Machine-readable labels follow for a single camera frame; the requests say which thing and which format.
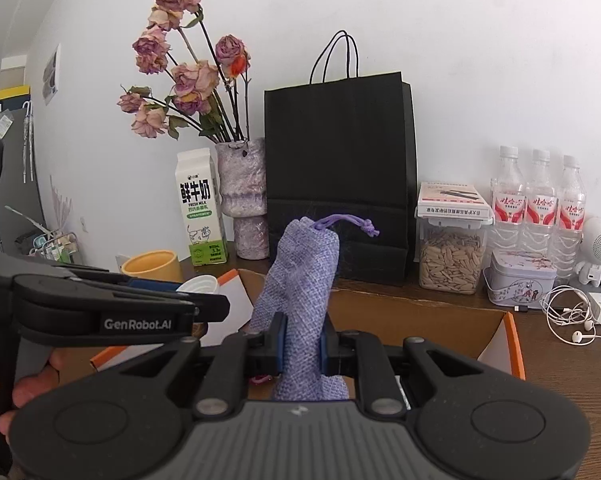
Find yellow mug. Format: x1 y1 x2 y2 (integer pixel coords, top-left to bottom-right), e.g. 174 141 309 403
120 250 184 285

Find purple drawstring pouch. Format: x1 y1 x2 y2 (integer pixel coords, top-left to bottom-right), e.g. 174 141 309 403
250 215 381 402

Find grey cabinet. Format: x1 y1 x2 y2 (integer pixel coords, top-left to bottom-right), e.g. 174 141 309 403
0 110 48 256

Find red label water bottle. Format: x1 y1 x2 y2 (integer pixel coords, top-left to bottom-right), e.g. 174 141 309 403
555 155 587 281
524 149 559 257
490 146 527 261

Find person's left hand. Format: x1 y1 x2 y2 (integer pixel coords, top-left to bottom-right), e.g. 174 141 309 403
0 349 67 438

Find black paper bag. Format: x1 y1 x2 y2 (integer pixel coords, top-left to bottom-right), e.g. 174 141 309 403
264 30 418 286

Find printed tin box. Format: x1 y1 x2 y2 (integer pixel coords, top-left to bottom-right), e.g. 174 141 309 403
483 249 557 309

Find red cardboard box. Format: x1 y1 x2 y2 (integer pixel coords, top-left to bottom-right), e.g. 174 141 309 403
90 268 526 401

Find flat white printed box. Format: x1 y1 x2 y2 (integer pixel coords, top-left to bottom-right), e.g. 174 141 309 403
419 181 490 209

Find dried rose bouquet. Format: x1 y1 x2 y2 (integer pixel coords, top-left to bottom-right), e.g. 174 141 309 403
118 0 254 143

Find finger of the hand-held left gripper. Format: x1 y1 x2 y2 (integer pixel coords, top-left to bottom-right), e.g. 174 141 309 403
13 266 182 302
18 291 231 347

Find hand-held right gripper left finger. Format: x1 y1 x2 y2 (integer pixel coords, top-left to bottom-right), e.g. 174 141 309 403
118 312 288 418

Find large white plastic lid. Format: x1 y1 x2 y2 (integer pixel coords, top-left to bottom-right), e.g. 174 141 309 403
178 275 220 295

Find clear sunflower seed container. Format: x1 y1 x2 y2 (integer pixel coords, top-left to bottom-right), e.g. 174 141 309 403
414 205 496 296

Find white wired earphones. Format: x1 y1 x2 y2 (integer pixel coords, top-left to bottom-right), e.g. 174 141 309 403
540 285 601 346

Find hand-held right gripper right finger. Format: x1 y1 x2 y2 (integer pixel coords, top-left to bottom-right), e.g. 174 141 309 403
317 317 486 418

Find metal wire rack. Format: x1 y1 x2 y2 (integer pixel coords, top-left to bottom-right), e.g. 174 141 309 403
5 205 84 268

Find purple speckled vase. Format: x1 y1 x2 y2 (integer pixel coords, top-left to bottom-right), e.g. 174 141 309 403
215 137 271 261

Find white robot speaker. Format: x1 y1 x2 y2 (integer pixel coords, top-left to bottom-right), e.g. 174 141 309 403
575 216 601 287

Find wall picture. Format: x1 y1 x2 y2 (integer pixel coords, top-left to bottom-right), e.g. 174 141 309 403
43 44 62 106

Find white green milk carton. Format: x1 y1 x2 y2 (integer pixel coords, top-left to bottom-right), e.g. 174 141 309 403
175 149 228 267

